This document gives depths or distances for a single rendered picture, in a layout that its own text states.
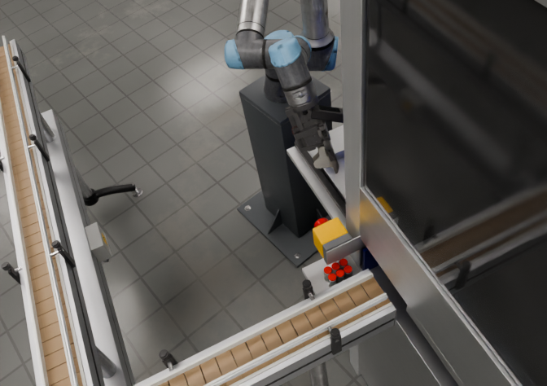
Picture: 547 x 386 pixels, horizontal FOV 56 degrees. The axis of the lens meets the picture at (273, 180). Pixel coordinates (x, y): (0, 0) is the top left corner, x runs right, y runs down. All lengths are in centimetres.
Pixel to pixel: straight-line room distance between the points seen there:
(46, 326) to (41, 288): 12
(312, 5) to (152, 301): 148
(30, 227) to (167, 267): 101
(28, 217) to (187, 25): 248
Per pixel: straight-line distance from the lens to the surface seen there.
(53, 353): 141
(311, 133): 128
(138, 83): 351
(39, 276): 154
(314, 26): 172
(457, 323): 99
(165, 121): 316
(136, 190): 283
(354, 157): 105
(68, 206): 218
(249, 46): 135
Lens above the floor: 208
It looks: 51 degrees down
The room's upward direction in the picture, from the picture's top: 11 degrees counter-clockwise
